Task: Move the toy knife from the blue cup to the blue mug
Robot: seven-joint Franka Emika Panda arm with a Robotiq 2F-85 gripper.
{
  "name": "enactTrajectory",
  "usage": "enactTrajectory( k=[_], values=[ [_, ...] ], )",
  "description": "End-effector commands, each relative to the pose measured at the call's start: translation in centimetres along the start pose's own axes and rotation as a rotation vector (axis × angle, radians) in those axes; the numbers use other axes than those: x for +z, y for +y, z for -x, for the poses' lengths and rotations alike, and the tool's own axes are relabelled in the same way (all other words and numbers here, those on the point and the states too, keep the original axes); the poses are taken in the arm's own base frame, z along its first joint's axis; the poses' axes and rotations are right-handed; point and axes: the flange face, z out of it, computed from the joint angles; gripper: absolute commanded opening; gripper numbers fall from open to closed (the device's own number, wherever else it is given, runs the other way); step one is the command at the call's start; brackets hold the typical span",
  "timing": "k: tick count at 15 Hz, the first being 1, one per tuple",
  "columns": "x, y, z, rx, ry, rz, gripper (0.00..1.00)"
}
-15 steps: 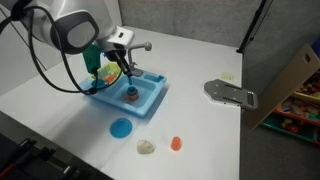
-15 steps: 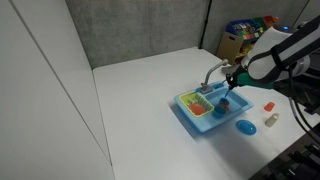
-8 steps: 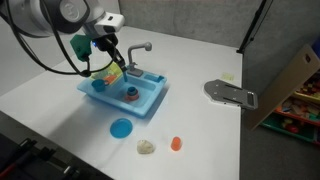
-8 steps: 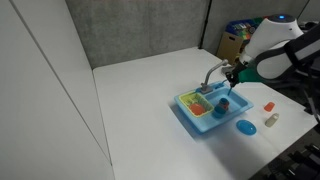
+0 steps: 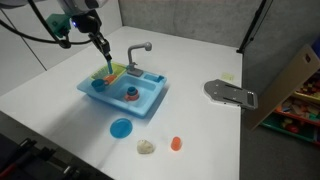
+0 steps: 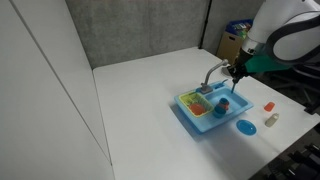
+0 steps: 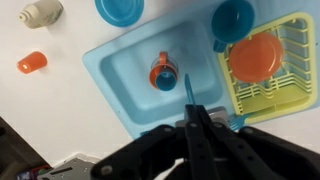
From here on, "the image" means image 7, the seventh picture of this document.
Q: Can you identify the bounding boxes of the orange toy cup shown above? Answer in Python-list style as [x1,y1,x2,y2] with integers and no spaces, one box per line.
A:
[16,50,49,75]

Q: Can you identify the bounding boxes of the blue toy knife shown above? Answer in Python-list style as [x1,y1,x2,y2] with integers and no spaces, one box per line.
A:
[183,73,198,106]

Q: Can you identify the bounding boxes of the blue toy fork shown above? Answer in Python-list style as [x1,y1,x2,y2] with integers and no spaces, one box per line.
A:
[228,113,248,132]

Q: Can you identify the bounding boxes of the small blue toy cup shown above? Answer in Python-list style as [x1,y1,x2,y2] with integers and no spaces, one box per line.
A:
[154,70,178,92]

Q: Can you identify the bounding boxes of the light blue toy sink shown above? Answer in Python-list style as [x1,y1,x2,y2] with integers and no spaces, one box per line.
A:
[81,0,320,141]

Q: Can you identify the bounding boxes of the beige toy bottle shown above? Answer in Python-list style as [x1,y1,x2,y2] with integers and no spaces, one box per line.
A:
[17,0,65,30]

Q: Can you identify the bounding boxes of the orange toy mug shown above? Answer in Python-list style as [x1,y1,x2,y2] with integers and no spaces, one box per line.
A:
[148,51,179,90]

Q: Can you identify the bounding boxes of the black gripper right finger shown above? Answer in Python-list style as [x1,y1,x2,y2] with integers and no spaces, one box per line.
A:
[197,105,320,180]

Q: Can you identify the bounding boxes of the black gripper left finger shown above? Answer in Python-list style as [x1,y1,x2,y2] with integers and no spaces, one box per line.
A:
[90,104,222,180]

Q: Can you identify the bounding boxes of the gray toy faucet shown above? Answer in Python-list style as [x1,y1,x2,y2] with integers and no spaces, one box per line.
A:
[174,106,230,130]

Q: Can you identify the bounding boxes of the blue toy plate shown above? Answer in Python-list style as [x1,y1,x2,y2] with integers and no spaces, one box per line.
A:
[94,0,146,28]

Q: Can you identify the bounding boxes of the yellow toy dish rack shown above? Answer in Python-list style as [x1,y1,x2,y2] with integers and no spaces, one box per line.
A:
[217,12,316,125]

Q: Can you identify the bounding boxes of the orange toy plate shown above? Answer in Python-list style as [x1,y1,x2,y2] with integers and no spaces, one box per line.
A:
[228,31,285,84]

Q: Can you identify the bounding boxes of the blue toy mug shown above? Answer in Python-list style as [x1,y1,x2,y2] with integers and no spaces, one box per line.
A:
[210,0,256,54]

